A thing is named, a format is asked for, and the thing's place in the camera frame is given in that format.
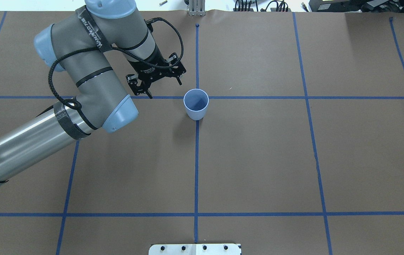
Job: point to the blue plastic cup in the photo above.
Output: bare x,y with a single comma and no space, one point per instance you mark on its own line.
196,102

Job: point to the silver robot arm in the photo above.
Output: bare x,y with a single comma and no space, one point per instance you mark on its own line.
98,58

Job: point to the white camera pillar with base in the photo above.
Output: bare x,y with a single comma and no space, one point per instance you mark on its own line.
196,249

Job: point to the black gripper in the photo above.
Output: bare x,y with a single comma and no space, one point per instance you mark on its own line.
148,69

